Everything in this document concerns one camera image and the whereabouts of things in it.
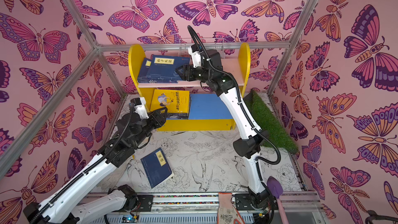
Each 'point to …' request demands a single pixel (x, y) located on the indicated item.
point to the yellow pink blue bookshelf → (190, 107)
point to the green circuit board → (129, 219)
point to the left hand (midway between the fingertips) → (165, 108)
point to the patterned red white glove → (227, 213)
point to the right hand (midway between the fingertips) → (180, 66)
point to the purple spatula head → (274, 186)
